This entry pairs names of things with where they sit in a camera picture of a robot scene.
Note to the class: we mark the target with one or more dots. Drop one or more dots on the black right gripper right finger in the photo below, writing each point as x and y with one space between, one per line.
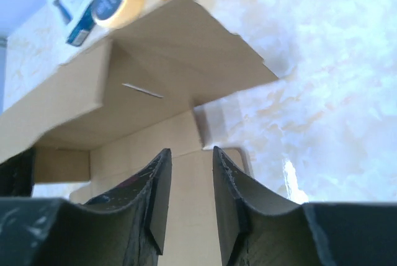
256 226

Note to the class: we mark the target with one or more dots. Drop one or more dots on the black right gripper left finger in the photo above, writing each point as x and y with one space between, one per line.
125 225

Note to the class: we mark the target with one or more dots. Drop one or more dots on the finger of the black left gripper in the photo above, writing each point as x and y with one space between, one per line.
17 178

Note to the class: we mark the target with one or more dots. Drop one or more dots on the brown cardboard box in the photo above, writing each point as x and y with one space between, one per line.
107 113

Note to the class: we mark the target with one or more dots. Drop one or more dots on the razor package box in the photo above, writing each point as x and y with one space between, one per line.
75 19

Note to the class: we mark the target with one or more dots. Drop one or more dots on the yellow tape roll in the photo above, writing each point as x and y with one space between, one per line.
115 14

